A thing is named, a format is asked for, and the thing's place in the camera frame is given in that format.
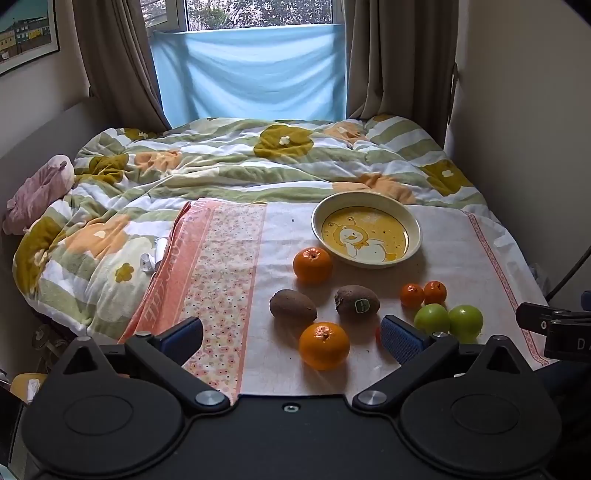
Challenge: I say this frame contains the grey bed headboard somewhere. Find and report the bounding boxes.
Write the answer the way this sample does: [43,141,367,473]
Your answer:
[1,98,111,206]

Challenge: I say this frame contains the kiwi with green sticker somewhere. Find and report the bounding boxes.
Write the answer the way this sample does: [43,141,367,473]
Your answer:
[334,285,381,321]

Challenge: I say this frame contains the floral striped duvet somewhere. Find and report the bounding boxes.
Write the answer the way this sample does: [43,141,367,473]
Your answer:
[12,114,489,343]

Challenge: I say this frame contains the left brown curtain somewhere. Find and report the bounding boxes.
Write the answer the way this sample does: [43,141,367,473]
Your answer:
[72,0,170,133]

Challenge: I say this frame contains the plain brown kiwi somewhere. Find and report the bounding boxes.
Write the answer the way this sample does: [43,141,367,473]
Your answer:
[270,289,318,323]

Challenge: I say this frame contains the large orange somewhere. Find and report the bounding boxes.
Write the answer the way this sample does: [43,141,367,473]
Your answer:
[298,322,351,371]
[293,247,332,285]

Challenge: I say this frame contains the brown curtain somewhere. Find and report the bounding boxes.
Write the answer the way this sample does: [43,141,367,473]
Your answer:
[342,0,459,131]
[72,0,170,133]

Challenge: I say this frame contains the pink floral table cloth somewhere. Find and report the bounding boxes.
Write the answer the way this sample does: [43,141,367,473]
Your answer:
[127,200,547,397]

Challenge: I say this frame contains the cream duck print bowl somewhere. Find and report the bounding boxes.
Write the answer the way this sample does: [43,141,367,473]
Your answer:
[311,191,422,269]

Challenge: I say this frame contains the window frame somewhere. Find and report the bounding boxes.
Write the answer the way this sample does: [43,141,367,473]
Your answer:
[139,0,344,31]

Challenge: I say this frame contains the light blue window sheet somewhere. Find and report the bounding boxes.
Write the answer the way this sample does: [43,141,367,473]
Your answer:
[150,24,346,127]

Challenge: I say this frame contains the black cable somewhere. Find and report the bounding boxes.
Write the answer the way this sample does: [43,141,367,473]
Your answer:
[546,244,591,298]

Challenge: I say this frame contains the pink plush toy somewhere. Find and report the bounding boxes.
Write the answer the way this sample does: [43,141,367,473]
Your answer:
[2,155,75,235]

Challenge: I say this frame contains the right brown curtain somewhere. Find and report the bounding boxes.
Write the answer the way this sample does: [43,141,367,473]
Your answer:
[342,0,459,131]

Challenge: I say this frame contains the green apple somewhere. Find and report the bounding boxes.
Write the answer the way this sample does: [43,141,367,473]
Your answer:
[414,303,451,335]
[448,305,484,344]

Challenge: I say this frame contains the framed houses picture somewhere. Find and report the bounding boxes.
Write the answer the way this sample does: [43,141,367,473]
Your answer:
[0,0,60,75]

